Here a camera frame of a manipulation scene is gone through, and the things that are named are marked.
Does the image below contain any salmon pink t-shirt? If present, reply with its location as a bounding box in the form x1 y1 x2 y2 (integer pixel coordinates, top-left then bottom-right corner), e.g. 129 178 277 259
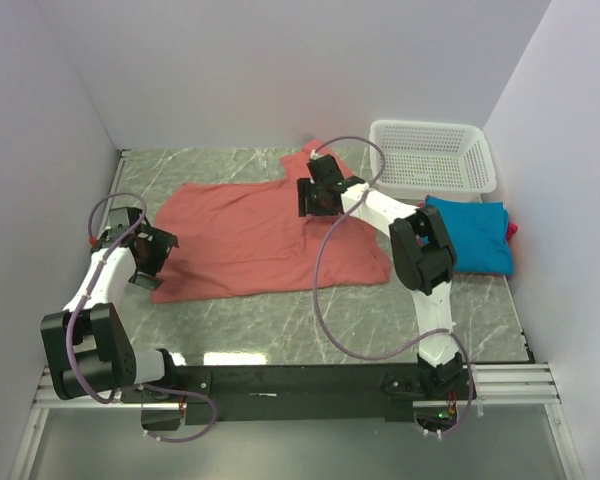
150 139 392 304

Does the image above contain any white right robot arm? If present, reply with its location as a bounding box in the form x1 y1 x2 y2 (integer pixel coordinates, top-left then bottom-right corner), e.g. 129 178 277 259
297 151 476 400

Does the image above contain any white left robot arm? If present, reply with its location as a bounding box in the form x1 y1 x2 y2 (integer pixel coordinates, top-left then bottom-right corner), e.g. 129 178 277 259
40 207 180 402

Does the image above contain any white perforated plastic basket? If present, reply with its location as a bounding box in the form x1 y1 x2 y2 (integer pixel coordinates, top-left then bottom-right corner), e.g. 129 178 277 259
369 120 497 202

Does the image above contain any folded blue t-shirt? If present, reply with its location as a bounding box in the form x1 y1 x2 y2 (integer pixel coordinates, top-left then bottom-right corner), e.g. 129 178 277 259
424 196 514 276

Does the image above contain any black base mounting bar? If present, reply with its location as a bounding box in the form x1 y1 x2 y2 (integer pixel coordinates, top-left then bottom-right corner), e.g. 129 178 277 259
119 363 471 434

